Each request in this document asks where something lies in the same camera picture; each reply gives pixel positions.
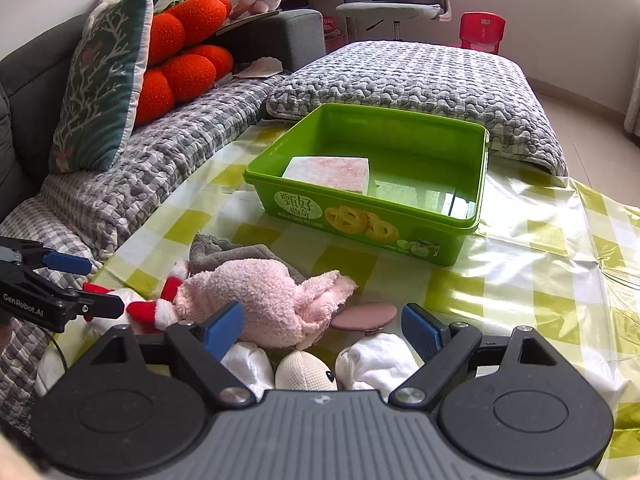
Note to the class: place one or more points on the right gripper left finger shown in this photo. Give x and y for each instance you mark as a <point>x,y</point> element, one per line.
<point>196,351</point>

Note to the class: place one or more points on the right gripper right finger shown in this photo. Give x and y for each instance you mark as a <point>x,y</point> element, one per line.
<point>446,352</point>

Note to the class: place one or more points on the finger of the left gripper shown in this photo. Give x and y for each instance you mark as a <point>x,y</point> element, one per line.
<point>88,304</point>
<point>34,255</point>

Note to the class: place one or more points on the white cloth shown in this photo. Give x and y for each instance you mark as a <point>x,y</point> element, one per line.
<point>381,362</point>

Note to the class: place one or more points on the brown round milk tea cushion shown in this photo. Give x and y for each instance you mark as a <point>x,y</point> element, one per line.
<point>365,318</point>

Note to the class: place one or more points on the pink plush towel toy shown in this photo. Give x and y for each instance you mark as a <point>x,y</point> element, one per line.
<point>278,311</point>

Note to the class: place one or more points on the grey small towel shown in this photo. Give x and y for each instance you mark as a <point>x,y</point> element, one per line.
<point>207,252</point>

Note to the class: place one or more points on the pink white sponge block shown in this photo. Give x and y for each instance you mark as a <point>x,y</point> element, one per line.
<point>350,174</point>

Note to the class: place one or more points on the beige bunny doll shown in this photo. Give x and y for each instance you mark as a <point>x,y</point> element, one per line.
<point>301,370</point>

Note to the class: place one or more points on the grey patterned sofa cover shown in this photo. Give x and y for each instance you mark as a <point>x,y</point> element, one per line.
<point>90,214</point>

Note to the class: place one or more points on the yellow checkered plastic tablecloth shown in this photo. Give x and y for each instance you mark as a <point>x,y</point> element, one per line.
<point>548,253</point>

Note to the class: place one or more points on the green tree pattern pillow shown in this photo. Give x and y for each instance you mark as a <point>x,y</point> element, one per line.
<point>103,87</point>

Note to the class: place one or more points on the green plastic bin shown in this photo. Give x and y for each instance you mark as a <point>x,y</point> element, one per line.
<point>426,178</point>

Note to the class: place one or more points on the grey sofa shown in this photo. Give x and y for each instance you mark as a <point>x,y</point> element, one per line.
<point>33,81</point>

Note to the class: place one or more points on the orange carrot plush pillow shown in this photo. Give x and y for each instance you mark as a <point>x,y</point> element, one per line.
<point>182,64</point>

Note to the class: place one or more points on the grey quilted ottoman cushion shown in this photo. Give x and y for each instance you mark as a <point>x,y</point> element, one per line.
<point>469,85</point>

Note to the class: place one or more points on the white paper on sofa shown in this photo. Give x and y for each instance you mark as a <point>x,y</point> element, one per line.
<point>262,68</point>

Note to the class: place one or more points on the red plastic child chair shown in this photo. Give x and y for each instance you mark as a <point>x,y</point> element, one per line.
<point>481,31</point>

